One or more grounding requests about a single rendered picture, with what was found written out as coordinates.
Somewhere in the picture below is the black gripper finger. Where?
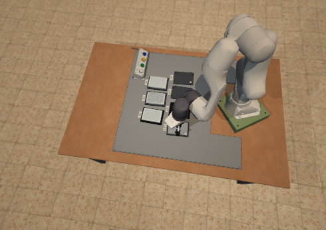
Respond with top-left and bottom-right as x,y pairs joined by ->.
175,125 -> 182,136

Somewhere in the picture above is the grey button panel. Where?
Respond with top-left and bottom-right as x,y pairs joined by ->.
132,48 -> 149,80

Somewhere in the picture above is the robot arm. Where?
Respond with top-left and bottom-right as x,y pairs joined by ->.
164,13 -> 278,129

